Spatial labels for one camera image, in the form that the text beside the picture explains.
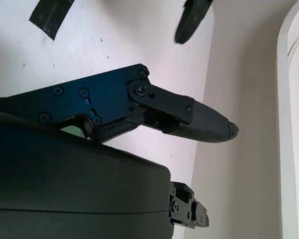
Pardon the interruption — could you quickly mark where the black tape strip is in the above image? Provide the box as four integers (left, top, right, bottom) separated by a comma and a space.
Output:
29, 0, 75, 42

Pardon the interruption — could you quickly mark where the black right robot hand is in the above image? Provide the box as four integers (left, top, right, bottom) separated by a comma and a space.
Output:
0, 63, 240, 239

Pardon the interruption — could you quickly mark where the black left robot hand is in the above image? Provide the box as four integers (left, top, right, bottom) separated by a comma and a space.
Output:
174, 0, 214, 45

